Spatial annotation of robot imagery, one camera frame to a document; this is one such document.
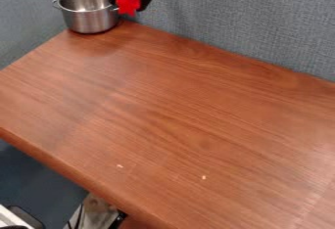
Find white object at corner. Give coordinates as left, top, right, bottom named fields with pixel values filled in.
left=0, top=205, right=45, bottom=229

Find stainless steel pot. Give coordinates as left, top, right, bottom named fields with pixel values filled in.
left=52, top=0, right=119, bottom=34

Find metal table leg frame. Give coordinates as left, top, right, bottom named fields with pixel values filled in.
left=63, top=194, right=127, bottom=229

